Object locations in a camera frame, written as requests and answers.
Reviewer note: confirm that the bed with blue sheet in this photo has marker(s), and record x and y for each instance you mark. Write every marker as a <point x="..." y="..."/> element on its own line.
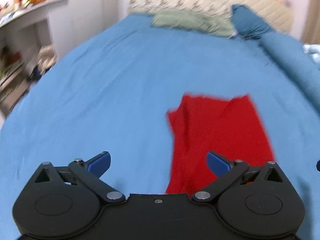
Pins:
<point x="112" y="100"/>

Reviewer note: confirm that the green pillow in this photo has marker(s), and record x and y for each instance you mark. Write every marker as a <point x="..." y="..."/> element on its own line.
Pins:
<point x="192" y="22"/>

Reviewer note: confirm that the blue duvet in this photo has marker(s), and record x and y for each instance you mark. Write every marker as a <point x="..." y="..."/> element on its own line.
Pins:
<point x="287" y="55"/>

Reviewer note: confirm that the white tote bag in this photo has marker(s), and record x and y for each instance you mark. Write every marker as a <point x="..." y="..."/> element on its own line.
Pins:
<point x="46" y="58"/>

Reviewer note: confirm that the red knit sweater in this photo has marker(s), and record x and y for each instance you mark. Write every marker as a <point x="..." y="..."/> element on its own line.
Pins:
<point x="215" y="135"/>

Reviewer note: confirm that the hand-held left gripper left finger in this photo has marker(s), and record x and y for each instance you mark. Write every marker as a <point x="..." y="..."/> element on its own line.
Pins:
<point x="100" y="164"/>

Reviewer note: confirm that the blue pillow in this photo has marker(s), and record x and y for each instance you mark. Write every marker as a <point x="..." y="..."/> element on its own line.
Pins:
<point x="250" y="21"/>

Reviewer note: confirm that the pale blue blanket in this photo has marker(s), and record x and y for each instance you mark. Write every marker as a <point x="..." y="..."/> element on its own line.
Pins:
<point x="312" y="52"/>

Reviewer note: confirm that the white shelf unit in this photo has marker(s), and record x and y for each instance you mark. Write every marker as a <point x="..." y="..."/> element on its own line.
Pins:
<point x="17" y="42"/>

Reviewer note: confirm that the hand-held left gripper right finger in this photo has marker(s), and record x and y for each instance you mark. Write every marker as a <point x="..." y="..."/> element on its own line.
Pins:
<point x="217" y="164"/>

